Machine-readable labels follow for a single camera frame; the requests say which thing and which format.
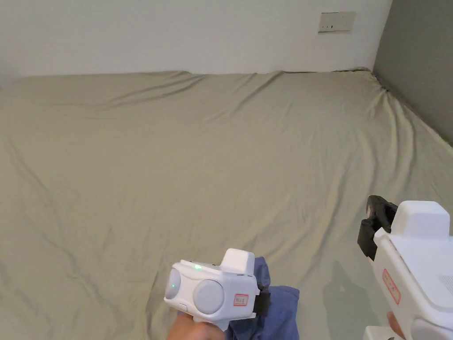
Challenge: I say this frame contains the grey padded headboard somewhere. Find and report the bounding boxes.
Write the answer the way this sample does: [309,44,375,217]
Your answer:
[373,0,453,147]

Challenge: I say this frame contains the white wall socket panel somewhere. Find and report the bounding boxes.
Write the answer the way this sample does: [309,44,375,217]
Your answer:
[318,11,357,34]

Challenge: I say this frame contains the dark blue shirt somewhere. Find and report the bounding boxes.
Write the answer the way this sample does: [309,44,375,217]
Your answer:
[226,255,301,340]

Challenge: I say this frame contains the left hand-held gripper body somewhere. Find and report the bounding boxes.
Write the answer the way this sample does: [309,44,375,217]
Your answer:
[163,247,272,332]

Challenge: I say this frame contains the person's left hand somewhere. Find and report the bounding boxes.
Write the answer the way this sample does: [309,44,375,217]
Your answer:
[166,311,229,340]

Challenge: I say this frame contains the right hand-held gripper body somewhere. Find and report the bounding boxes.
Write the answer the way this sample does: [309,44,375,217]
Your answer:
[357,200,453,340]

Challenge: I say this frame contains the bed with beige sheet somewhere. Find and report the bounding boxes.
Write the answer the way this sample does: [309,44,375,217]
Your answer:
[0,67,453,340]

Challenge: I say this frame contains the person's right hand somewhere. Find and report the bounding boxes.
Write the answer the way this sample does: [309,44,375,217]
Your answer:
[386,311,408,338]

